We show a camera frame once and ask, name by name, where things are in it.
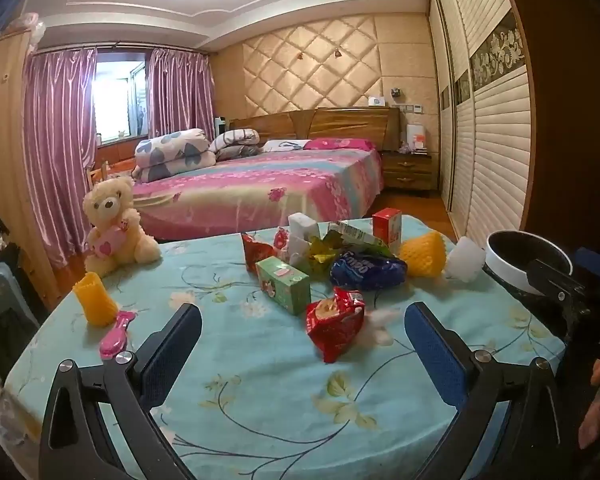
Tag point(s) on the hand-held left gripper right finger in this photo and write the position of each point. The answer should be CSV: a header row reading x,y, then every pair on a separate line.
x,y
432,355

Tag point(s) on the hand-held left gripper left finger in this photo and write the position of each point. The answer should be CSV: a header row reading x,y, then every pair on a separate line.
x,y
165,357

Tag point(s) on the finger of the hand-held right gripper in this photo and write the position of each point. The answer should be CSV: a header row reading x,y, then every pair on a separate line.
x,y
555,277

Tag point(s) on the white trash bin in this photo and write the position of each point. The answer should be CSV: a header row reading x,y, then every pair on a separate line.
x,y
505,276

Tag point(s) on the white foam fruit net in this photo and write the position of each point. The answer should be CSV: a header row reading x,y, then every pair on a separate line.
x,y
464,260

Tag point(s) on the large red snack bag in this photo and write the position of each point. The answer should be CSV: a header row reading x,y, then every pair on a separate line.
x,y
335,335

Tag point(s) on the blue snack bag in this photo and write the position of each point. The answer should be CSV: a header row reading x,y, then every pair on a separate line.
x,y
367,270

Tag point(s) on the red white carton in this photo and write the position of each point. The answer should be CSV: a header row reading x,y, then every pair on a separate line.
x,y
386,227

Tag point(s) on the green paper box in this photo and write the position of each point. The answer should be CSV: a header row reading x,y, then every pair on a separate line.
x,y
282,285

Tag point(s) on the small red snack bag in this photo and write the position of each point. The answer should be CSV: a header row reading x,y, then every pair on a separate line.
x,y
257,255

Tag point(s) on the green white snack bag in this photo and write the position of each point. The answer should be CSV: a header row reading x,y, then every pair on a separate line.
x,y
355,232

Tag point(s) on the yellow green wrapper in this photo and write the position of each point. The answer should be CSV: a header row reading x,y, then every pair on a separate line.
x,y
325,252

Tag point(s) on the white plastic wrapper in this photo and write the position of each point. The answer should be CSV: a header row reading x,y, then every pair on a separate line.
x,y
302,225

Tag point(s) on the pink hairbrush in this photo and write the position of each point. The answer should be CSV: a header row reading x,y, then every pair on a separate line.
x,y
115,337

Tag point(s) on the light blue floral tablecloth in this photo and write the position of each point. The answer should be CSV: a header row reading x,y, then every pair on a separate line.
x,y
230,410

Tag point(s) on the cream teddy bear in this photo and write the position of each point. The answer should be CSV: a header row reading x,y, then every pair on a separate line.
x,y
112,230

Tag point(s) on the dark wooden door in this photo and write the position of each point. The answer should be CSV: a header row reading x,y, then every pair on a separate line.
x,y
570,110

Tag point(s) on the wooden nightstand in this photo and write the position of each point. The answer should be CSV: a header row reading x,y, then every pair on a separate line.
x,y
407,170

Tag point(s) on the louvred sliding wardrobe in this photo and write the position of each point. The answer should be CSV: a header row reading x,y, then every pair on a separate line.
x,y
480,110

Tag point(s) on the small wooden chair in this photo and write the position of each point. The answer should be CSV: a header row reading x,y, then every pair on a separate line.
x,y
97,172

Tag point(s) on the bed with pink floral sheet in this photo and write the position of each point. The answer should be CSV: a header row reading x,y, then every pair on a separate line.
x,y
260,185

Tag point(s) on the white orange paper bag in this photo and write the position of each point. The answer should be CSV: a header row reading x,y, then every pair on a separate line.
x,y
415,135

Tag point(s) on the blue heart folded quilt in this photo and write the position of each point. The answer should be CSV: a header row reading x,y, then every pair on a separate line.
x,y
175,155

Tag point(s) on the wide pink curtain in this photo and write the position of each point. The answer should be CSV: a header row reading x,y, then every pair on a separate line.
x,y
60,160

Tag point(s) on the grey striped folded quilt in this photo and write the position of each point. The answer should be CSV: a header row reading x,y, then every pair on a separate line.
x,y
237,142

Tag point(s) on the pink pillow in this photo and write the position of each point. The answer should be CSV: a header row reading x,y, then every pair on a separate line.
x,y
337,143

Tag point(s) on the white bedside device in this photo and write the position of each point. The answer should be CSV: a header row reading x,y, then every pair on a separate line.
x,y
220,125

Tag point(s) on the white pillow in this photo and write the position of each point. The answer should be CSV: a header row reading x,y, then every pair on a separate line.
x,y
285,145

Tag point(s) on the white device on headboard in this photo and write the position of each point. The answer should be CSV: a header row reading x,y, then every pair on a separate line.
x,y
377,101

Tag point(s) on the wooden headboard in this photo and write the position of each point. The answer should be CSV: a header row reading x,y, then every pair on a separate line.
x,y
320,125

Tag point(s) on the light wooden wardrobe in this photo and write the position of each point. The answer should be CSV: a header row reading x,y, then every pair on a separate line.
x,y
0,160

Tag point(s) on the window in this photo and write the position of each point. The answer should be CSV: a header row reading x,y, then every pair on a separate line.
x,y
117,100

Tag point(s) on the narrow pink curtain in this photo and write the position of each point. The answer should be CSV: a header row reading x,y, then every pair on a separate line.
x,y
180,95

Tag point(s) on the clear plastic bag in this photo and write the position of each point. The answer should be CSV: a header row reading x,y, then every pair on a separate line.
x,y
30,25

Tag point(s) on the wall switch panel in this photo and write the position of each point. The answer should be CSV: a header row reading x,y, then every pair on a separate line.
x,y
412,107

